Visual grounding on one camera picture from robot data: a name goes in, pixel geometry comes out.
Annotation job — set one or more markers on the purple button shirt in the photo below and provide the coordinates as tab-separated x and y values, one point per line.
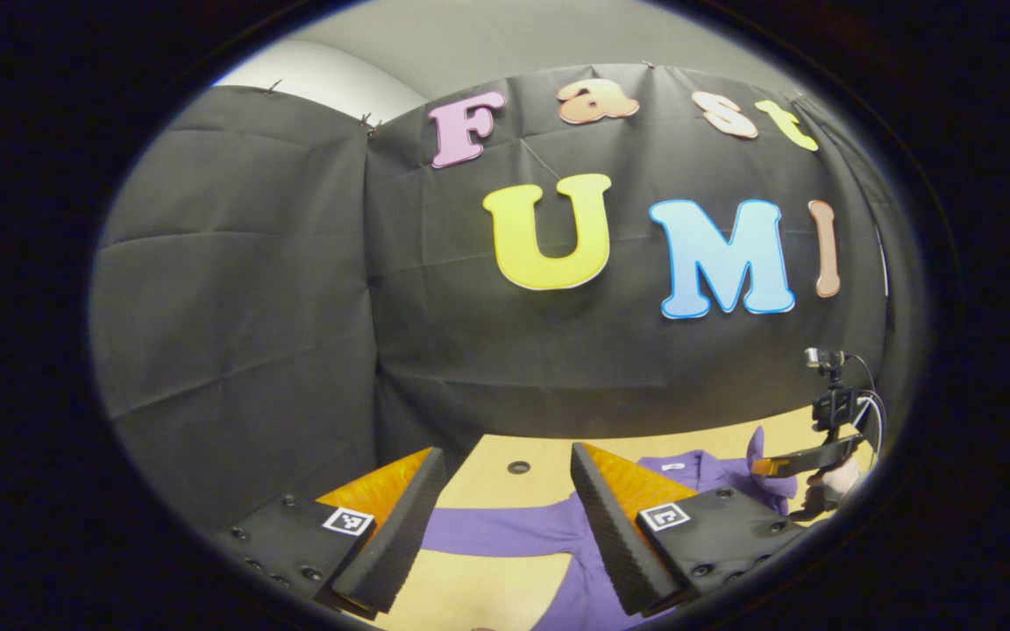
505	530

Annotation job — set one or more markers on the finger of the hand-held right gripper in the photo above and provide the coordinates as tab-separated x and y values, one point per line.
812	457

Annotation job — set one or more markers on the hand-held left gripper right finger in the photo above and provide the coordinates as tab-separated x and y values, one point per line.
615	543

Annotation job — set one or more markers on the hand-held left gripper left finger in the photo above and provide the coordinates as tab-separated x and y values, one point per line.
400	535

